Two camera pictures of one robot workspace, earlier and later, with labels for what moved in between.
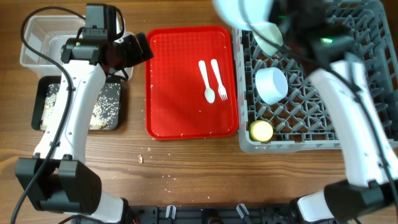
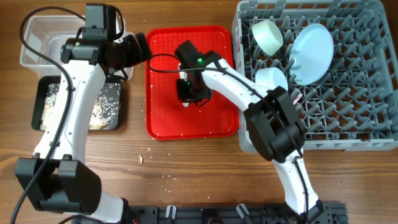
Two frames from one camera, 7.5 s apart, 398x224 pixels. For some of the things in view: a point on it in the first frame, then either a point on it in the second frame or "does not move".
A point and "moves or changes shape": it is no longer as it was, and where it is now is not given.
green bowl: [273, 32] does not move
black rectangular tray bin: [107, 114] does not move
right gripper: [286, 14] -> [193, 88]
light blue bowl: [271, 83] does not move
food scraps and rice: [105, 116] does not move
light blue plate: [246, 12] moves or changes shape
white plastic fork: [222, 91] moves or changes shape
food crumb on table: [140, 158] does not move
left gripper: [137, 55] does not move
